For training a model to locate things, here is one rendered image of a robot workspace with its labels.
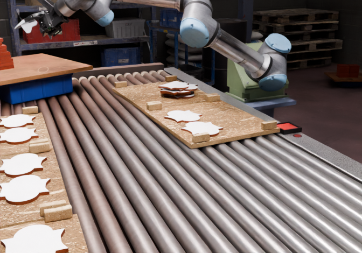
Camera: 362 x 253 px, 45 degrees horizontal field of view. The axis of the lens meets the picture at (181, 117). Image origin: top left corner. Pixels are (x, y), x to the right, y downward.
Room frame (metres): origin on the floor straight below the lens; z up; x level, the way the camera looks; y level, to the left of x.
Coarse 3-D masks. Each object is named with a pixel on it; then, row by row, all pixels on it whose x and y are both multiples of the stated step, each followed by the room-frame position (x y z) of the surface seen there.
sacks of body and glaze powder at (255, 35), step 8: (256, 32) 6.61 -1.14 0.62; (168, 40) 6.74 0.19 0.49; (256, 40) 6.56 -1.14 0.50; (184, 48) 6.18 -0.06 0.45; (192, 48) 6.09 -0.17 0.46; (200, 48) 6.13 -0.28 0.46; (184, 56) 6.20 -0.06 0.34; (192, 56) 6.12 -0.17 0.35; (200, 56) 6.15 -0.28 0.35; (168, 64) 6.74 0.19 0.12; (192, 64) 6.12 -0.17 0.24; (200, 64) 6.16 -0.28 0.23
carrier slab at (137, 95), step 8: (112, 88) 2.03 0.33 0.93; (120, 88) 2.02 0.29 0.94; (128, 88) 2.02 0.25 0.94; (136, 88) 2.01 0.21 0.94; (144, 88) 2.01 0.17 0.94; (152, 88) 2.01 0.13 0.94; (160, 88) 2.01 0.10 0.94; (128, 96) 1.87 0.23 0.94; (136, 96) 1.87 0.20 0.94; (144, 96) 1.87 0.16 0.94; (152, 96) 1.87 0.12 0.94; (160, 96) 1.87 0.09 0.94; (200, 96) 1.86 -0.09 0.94; (136, 104) 1.75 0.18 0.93; (144, 104) 1.74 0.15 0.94; (168, 104) 1.74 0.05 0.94; (176, 104) 1.74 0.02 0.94; (184, 104) 1.74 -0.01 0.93
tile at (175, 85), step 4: (164, 84) 1.89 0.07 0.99; (168, 84) 1.89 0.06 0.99; (172, 84) 1.89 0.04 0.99; (176, 84) 1.89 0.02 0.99; (180, 84) 1.89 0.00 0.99; (184, 84) 1.89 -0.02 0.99; (188, 84) 1.91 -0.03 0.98; (168, 88) 1.84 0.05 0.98; (172, 88) 1.82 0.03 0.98; (176, 88) 1.83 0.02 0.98; (180, 88) 1.83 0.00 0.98; (184, 88) 1.83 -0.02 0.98
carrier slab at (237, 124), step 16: (144, 112) 1.66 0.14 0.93; (160, 112) 1.64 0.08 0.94; (192, 112) 1.63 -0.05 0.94; (208, 112) 1.63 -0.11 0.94; (224, 112) 1.63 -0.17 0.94; (240, 112) 1.63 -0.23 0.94; (176, 128) 1.45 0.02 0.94; (224, 128) 1.44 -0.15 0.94; (240, 128) 1.44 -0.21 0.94; (256, 128) 1.44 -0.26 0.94; (192, 144) 1.29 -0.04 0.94; (208, 144) 1.32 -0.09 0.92
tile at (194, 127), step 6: (186, 126) 1.44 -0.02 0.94; (192, 126) 1.44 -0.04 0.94; (198, 126) 1.44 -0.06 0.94; (204, 126) 1.44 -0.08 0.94; (210, 126) 1.44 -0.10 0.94; (216, 126) 1.44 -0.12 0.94; (192, 132) 1.38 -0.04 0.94; (198, 132) 1.38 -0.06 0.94; (210, 132) 1.38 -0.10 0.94; (216, 132) 1.38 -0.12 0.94
